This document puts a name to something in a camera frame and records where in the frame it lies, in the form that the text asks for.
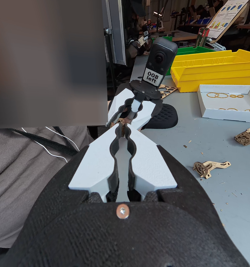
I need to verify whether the wooden ring stand part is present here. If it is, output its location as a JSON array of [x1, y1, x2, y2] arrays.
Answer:
[[110, 118, 124, 128]]

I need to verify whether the group of tan rubber bands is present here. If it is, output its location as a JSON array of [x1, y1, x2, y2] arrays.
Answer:
[[206, 92, 250, 112]]

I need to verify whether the yellow storage bin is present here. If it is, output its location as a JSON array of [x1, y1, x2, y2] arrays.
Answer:
[[173, 49, 250, 68], [170, 60, 250, 93]]

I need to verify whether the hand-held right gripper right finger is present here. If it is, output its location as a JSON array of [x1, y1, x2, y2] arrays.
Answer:
[[125, 123, 178, 202]]

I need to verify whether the wooden lever assembly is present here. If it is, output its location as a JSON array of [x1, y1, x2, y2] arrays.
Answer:
[[193, 160, 232, 180]]

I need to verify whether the black lanyard strap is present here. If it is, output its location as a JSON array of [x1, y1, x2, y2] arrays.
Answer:
[[6, 126, 79, 157]]

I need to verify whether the wooden board with poster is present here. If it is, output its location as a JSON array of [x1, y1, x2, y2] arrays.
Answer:
[[206, 0, 250, 44]]

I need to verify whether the black quilted wrist rest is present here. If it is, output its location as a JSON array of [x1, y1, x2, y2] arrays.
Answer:
[[147, 103, 178, 129]]

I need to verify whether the wooden drum assembly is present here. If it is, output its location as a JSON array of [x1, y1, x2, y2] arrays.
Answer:
[[234, 127, 250, 146]]

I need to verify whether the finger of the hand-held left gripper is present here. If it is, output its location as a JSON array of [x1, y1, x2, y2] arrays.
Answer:
[[127, 100, 157, 131], [106, 88, 136, 127]]

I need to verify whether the thin white cord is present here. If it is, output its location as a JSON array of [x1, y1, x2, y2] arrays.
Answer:
[[22, 126, 80, 163]]

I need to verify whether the white cardboard tray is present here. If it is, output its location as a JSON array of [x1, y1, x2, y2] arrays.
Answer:
[[197, 84, 250, 123]]

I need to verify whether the row of blue bins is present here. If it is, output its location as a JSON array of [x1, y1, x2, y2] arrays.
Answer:
[[187, 18, 213, 25]]

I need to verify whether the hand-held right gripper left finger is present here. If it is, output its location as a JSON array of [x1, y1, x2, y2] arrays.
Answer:
[[68, 123, 119, 203]]

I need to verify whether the red and green box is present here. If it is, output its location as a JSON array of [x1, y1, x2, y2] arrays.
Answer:
[[195, 27, 210, 48]]

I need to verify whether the wooden gear stack part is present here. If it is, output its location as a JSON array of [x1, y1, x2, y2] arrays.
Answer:
[[119, 123, 129, 138]]

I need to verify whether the metal framed panel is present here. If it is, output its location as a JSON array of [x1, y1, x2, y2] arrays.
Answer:
[[102, 0, 126, 65]]

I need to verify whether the perforated plywood sheet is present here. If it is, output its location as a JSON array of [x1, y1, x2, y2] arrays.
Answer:
[[157, 84, 178, 99]]

